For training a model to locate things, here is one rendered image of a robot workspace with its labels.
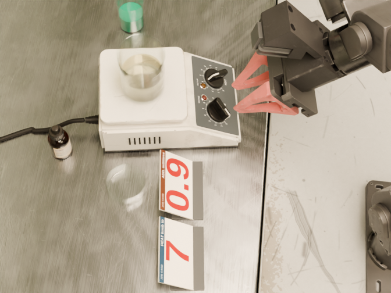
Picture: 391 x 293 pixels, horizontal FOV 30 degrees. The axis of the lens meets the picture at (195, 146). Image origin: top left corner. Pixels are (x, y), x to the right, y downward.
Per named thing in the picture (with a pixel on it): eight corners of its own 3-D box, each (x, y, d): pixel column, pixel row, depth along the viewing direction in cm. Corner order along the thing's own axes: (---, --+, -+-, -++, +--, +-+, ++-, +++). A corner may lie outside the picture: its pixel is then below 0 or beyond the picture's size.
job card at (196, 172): (202, 162, 106) (203, 149, 102) (203, 220, 102) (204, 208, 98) (160, 161, 105) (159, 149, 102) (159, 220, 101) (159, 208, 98)
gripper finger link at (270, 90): (221, 115, 92) (284, 88, 87) (217, 67, 95) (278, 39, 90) (252, 134, 97) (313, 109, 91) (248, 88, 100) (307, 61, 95)
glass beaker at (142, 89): (139, 61, 103) (137, 25, 96) (175, 84, 102) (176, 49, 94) (107, 95, 101) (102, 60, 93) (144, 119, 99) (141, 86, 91)
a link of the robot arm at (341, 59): (310, 26, 86) (363, 1, 82) (327, 24, 91) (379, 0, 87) (332, 80, 86) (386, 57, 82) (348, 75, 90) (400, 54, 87)
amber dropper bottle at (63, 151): (46, 150, 106) (39, 127, 100) (63, 137, 107) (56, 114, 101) (60, 163, 105) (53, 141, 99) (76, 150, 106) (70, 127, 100)
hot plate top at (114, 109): (183, 49, 105) (184, 45, 104) (188, 122, 100) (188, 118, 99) (99, 52, 104) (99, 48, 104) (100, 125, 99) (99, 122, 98)
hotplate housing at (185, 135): (232, 74, 113) (236, 43, 106) (240, 149, 107) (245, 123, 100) (87, 79, 112) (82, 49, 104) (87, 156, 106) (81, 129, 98)
